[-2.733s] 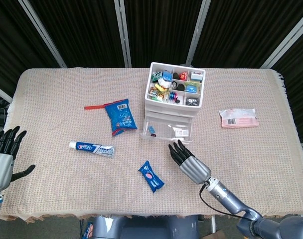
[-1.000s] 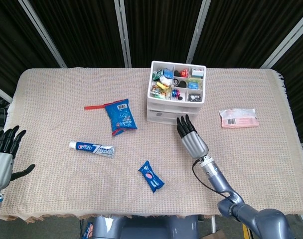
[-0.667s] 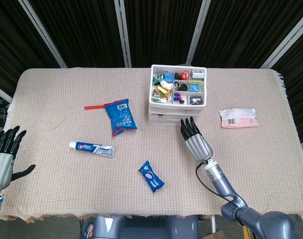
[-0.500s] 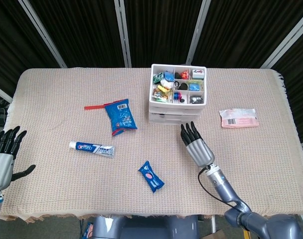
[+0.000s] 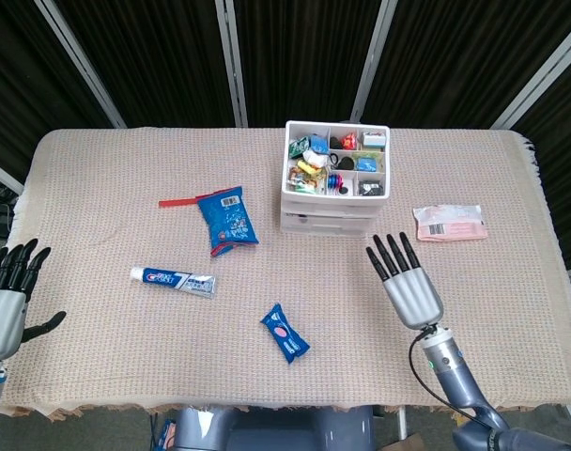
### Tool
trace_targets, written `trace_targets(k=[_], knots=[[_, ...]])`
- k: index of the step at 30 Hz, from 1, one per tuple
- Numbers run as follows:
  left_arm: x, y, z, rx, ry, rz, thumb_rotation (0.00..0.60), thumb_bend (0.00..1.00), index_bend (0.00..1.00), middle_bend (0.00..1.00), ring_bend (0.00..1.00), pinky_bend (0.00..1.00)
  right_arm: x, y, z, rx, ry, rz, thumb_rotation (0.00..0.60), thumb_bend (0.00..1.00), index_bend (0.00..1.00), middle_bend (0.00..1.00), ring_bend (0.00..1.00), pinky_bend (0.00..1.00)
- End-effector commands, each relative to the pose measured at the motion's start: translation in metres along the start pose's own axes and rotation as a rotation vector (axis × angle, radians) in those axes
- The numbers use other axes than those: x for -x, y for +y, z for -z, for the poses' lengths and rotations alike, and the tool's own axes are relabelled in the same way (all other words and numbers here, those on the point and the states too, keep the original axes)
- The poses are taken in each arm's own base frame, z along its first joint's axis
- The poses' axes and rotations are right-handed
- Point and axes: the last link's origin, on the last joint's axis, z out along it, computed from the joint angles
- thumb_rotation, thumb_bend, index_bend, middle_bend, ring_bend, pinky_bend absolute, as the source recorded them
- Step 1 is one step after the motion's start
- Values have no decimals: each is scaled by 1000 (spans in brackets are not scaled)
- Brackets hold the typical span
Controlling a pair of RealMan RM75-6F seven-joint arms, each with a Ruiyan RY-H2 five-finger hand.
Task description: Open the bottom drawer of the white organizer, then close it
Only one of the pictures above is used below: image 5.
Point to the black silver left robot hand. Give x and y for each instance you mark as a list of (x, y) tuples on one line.
[(1, 319)]

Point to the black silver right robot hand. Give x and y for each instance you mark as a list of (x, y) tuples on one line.
[(414, 300)]

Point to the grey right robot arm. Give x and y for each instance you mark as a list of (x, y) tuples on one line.
[(459, 380)]

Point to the clear plastic lowest drawer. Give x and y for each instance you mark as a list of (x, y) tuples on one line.
[(328, 229)]

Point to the white teal eraser box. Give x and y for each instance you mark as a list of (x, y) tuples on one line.
[(374, 139)]

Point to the white plastic drawer organizer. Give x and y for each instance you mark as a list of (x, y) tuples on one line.
[(286, 162)]

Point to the pink wet wipes packet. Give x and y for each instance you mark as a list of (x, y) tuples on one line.
[(450, 225)]

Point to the beige woven tablecloth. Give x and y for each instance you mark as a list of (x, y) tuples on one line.
[(102, 329)]

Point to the black small gadget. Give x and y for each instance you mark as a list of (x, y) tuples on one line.
[(372, 189)]

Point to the white table leg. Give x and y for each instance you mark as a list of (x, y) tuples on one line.
[(402, 423)]

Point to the blue cookie pack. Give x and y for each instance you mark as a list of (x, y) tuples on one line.
[(283, 333)]

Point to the brown cardboard piece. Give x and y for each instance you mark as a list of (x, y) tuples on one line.
[(405, 442)]

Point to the blue pink clip set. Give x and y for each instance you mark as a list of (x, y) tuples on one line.
[(333, 182)]

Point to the blue square packet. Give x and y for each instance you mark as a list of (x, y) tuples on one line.
[(366, 164)]

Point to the green flat packet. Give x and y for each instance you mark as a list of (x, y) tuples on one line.
[(370, 154)]

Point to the black round disc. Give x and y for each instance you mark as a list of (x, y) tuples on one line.
[(345, 163)]

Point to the yellow small block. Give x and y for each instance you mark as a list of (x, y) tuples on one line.
[(305, 166)]

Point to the red orange small packet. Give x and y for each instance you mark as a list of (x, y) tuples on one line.
[(348, 141)]

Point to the white crumpled wrapper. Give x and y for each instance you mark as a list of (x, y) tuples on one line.
[(313, 159)]

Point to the blue white toothpaste tube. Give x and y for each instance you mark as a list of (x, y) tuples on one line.
[(173, 279)]

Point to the black small lump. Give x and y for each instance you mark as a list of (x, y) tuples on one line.
[(335, 142)]

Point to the blue small sachet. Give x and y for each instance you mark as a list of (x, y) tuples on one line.
[(317, 143)]

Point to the green circuit packet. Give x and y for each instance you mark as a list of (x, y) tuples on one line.
[(298, 146)]

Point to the grey blue robot torso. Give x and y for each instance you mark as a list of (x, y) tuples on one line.
[(266, 430)]

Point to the blue packet on floor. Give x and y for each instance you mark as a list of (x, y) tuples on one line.
[(165, 432)]

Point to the blue snack bag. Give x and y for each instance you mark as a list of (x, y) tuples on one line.
[(229, 221)]

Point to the grey metal frame post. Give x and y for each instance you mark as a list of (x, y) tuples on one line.
[(4, 176), (372, 61), (231, 61), (79, 61), (539, 77)]

